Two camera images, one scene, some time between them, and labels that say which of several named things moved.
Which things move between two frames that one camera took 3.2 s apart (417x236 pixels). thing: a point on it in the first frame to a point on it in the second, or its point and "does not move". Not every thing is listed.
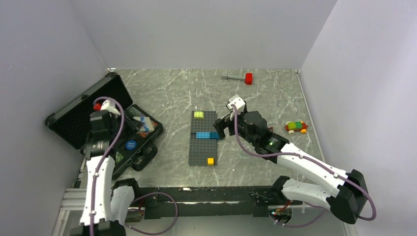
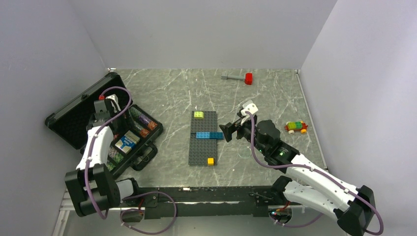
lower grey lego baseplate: x=200 y=149 does not move
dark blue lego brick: x=214 y=135 does not move
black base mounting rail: x=207 y=201 does not move
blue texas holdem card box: x=148 y=124 to x=128 y=141
